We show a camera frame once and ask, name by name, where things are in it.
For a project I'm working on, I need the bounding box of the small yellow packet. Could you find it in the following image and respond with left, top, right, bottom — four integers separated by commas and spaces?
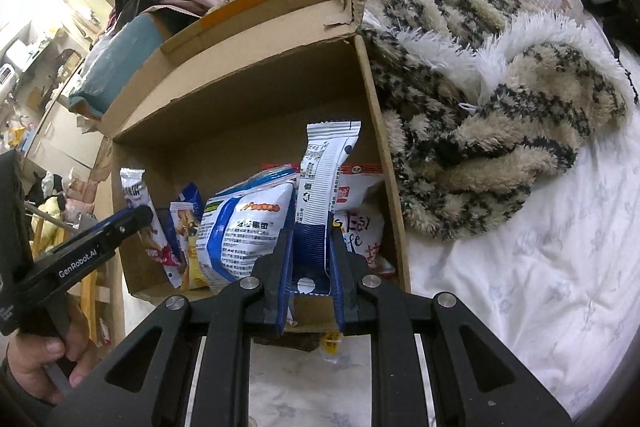
320, 332, 345, 354

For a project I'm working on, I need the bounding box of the person's left forearm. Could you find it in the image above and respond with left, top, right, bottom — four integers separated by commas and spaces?
0, 357, 56, 427

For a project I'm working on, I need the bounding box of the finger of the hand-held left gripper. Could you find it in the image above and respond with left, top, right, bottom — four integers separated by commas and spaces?
92, 204, 155, 254

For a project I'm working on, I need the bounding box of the cardboard box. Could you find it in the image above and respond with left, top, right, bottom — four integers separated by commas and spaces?
100, 0, 413, 333

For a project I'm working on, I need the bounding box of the blue white bread packet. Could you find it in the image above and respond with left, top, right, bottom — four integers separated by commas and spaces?
196, 164, 301, 295

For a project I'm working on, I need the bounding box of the tall white blue snack packet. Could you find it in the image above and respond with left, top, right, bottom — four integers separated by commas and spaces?
286, 121, 362, 327

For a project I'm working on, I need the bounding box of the white snack bag red edge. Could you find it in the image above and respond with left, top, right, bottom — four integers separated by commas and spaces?
300, 163, 396, 278

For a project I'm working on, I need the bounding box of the fuzzy cream black patterned blanket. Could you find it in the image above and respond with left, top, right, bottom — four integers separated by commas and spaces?
220, 0, 636, 240

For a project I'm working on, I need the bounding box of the white red stick packet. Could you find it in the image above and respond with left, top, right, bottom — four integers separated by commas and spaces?
120, 167, 187, 290

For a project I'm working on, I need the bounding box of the white floral bed sheet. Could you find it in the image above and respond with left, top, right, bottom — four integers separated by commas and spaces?
120, 0, 638, 427

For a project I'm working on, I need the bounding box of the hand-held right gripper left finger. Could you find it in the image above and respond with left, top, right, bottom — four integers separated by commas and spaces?
47, 229, 298, 427

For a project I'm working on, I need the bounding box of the person's left hand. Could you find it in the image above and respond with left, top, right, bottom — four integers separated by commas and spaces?
2, 302, 101, 408

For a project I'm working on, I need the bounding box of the blue yellow snack packet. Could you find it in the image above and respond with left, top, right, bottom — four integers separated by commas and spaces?
169, 183, 207, 292

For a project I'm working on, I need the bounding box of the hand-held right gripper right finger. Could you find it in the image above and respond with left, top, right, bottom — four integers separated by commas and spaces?
330, 231, 573, 427

